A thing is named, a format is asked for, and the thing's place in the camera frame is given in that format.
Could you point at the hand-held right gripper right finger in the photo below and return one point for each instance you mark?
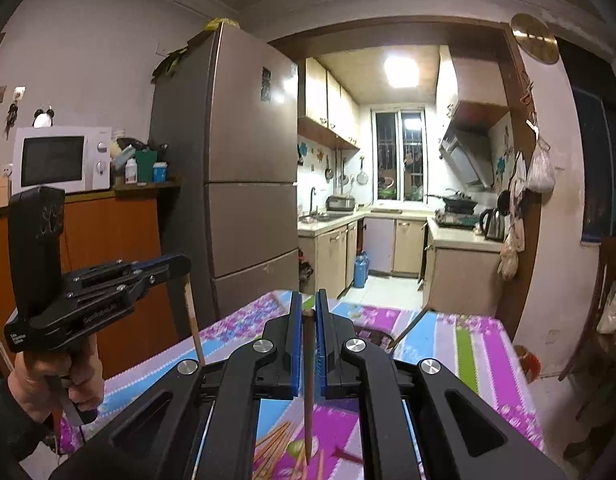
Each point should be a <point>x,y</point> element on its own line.
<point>322,355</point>

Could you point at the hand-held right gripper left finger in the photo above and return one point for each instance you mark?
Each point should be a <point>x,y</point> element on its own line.
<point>297,355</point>

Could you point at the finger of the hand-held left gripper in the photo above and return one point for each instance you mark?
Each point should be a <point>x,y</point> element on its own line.
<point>113,291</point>
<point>163,263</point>

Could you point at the person's left forearm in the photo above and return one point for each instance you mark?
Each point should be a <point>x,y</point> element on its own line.
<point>8,435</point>

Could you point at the person's left hand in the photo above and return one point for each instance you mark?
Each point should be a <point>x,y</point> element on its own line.
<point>35,390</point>

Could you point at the orange wooden cabinet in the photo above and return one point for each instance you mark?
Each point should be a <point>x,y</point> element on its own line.
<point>118,235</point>

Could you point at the white microwave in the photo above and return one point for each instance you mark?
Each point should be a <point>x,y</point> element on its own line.
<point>53,160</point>

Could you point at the blue lidded jar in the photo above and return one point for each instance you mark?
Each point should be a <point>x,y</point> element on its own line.
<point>160,174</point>

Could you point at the blue water jug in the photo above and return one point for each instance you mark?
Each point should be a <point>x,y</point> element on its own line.
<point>363,272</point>

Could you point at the white pill bottle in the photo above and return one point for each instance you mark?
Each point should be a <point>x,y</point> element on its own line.
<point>131,172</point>

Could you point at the green box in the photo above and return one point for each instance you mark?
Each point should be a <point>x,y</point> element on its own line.
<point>145,165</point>

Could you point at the beige kitchen base cabinet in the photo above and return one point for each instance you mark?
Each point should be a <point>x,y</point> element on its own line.
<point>462,275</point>
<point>333,255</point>

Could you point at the panda toy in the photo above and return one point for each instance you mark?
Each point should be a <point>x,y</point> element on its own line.
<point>43,119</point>

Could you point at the grey refrigerator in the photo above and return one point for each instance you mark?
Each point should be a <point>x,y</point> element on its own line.
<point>248,160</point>

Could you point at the floral striped tablecloth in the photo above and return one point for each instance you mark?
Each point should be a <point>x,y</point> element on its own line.
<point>462,360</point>

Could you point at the silver toaster oven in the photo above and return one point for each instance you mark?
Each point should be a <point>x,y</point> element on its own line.
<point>340,203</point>

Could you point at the kitchen faucet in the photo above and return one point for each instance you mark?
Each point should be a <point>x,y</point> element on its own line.
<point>313,197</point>

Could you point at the hanging frying pan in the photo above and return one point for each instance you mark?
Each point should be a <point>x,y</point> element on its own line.
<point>363,177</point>

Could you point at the gas stove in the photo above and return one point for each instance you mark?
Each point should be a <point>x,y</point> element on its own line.
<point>455,220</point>

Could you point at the dark green bag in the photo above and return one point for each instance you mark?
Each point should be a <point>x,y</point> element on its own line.
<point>170,62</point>

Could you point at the black wok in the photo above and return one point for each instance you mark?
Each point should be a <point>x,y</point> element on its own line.
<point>457,202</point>

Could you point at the dark fridge sticker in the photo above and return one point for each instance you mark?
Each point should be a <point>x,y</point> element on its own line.
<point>266,85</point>

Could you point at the small hanging plastic bag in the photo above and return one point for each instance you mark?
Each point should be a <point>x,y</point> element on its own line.
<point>513,237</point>
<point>507,264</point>
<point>517,182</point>

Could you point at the steel electric kettle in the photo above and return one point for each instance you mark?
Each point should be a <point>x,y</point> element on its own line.
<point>492,225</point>

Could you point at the kitchen window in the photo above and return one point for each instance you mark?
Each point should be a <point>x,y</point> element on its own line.
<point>397,150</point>

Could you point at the black hanging pan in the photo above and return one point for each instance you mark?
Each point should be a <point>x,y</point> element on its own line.
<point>502,202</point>

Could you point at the steel range hood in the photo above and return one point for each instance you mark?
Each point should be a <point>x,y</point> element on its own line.
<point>467,157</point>

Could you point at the yellow bag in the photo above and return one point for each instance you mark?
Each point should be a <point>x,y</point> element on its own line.
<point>222,23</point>

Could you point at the white hanging plastic bag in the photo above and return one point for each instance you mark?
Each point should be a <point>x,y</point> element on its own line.
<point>540,170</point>

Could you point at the square ceiling light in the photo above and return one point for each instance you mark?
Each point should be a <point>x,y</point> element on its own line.
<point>401,70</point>

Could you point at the dark wooden chair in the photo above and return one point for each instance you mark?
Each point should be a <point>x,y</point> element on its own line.
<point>612,260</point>

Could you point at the dark window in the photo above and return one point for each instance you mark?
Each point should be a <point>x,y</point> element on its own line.
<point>592,160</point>

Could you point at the beige wall cabinets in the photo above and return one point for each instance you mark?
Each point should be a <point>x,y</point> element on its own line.
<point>328,105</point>

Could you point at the beige wall cabinet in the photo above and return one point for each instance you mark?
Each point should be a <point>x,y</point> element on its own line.
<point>475,85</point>

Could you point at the gold wall clock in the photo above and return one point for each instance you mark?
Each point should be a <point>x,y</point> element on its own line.
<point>532,35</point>

